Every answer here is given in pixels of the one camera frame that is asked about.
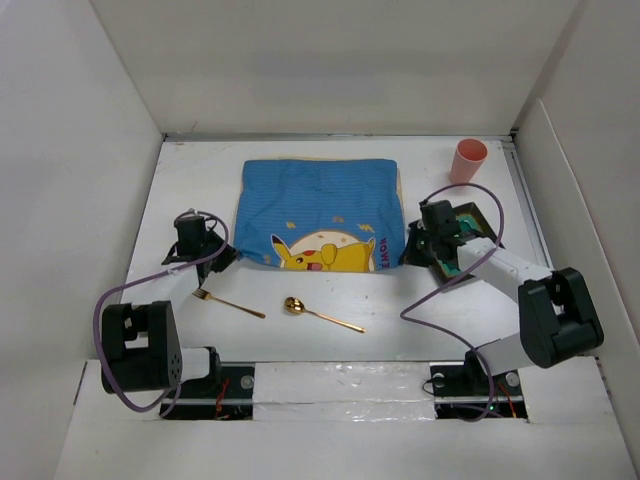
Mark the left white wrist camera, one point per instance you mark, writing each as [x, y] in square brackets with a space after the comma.
[192, 213]

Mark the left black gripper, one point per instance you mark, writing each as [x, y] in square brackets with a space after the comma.
[226, 258]

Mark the green square plate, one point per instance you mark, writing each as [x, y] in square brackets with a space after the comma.
[470, 225]

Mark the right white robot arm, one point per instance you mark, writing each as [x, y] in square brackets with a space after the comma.
[556, 315]

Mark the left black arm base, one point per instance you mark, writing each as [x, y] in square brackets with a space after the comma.
[228, 397]

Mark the blue yellow printed cloth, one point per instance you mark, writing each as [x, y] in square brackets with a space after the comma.
[321, 215]

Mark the gold spoon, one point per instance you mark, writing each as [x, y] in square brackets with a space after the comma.
[295, 306]

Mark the pink plastic cup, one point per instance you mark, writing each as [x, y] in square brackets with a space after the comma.
[469, 156]

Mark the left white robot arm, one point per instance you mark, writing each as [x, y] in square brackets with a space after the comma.
[135, 329]

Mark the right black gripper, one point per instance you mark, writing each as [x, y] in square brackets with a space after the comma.
[410, 257]

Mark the gold fork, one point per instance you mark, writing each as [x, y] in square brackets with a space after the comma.
[207, 296]

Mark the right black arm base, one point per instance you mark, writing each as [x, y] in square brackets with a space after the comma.
[460, 390]

